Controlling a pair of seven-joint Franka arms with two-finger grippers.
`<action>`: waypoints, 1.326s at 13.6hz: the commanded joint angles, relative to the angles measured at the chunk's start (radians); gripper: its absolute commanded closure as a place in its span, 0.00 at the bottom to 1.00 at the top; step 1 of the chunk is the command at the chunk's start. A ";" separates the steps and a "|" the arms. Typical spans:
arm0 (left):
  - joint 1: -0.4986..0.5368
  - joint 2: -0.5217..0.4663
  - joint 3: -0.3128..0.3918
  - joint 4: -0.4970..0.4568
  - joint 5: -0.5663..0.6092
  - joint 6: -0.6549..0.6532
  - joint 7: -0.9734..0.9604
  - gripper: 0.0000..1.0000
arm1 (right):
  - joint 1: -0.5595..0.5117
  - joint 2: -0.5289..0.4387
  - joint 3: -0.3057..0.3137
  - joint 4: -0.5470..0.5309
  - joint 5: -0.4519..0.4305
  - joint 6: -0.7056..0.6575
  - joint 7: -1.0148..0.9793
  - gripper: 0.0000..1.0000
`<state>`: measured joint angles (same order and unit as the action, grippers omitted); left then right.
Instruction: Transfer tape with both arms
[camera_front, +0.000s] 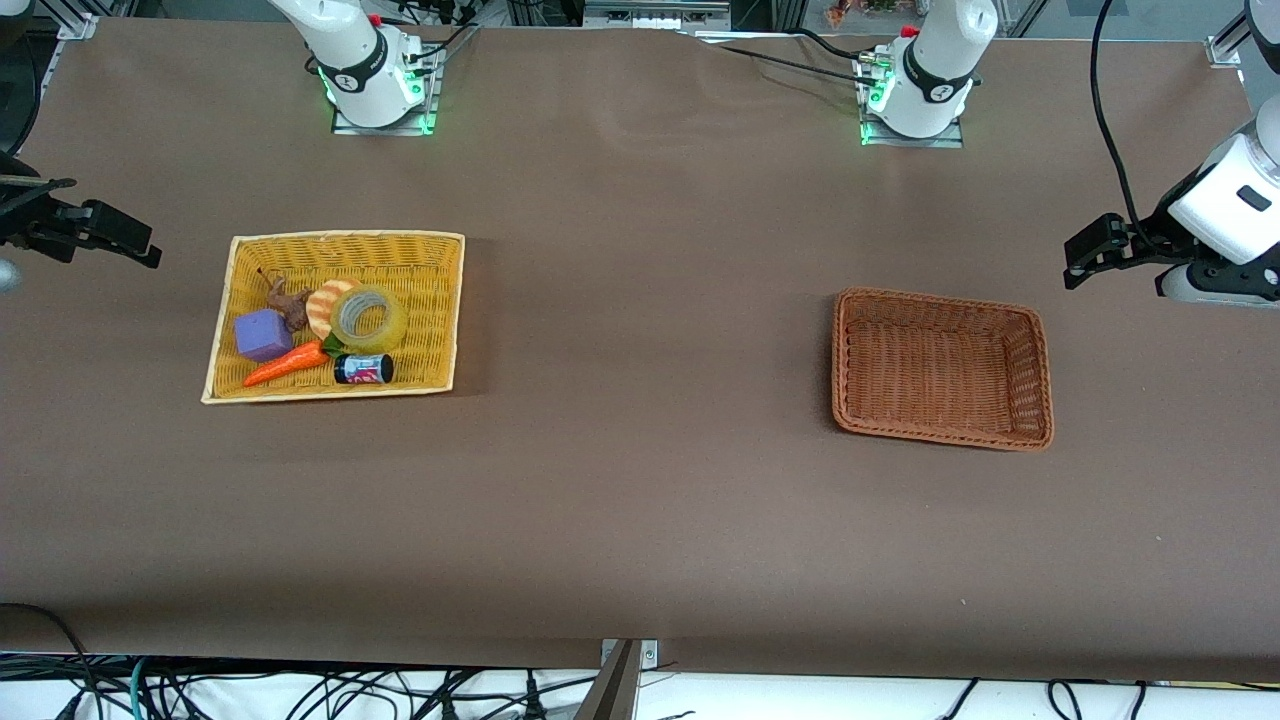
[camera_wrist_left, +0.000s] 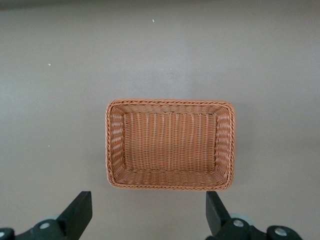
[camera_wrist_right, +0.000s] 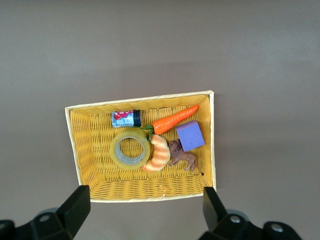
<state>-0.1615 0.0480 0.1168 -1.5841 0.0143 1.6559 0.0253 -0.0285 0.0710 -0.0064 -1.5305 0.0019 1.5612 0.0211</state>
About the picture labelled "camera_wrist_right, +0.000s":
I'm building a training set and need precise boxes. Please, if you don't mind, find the purple foam cube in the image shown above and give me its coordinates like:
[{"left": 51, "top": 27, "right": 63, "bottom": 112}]
[{"left": 175, "top": 120, "right": 206, "bottom": 153}]

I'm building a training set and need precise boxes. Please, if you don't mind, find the striped toy croissant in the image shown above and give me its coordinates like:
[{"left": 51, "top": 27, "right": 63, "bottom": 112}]
[{"left": 141, "top": 134, "right": 172, "bottom": 173}]

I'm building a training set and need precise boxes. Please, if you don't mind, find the brown table cover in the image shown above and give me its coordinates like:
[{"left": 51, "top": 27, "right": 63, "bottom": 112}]
[{"left": 0, "top": 0, "right": 320, "bottom": 240}]

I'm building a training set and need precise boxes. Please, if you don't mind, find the brown toy lion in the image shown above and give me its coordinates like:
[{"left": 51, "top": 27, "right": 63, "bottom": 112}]
[{"left": 167, "top": 139, "right": 205, "bottom": 175}]

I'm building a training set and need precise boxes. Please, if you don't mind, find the small can with black lid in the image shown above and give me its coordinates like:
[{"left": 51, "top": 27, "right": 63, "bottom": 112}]
[{"left": 111, "top": 109, "right": 142, "bottom": 129}]

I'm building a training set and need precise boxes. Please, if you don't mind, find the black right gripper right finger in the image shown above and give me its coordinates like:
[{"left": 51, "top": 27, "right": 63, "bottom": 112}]
[{"left": 199, "top": 186, "right": 264, "bottom": 240}]

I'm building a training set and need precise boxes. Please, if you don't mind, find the orange toy carrot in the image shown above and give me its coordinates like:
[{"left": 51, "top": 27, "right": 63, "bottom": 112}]
[{"left": 132, "top": 104, "right": 200, "bottom": 141}]

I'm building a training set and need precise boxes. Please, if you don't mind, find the yellow wicker basket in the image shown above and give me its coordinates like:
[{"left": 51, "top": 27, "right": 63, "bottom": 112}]
[{"left": 64, "top": 90, "right": 216, "bottom": 203}]

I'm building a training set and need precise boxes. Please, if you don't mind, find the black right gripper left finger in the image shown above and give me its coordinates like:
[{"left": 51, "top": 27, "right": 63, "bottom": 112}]
[{"left": 31, "top": 184, "right": 92, "bottom": 240}]

